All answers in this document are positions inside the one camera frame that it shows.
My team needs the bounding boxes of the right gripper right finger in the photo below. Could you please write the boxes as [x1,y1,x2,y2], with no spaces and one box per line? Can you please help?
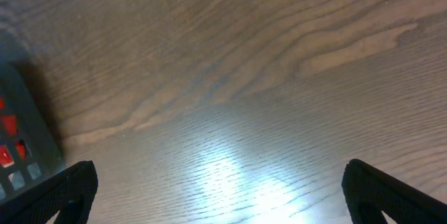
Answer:
[342,159,446,224]

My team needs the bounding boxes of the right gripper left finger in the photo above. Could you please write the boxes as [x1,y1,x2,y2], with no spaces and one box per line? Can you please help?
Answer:
[1,161,98,224]

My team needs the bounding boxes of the grey plastic lattice basket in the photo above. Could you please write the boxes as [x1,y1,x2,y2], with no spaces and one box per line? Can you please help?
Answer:
[1,62,66,203]

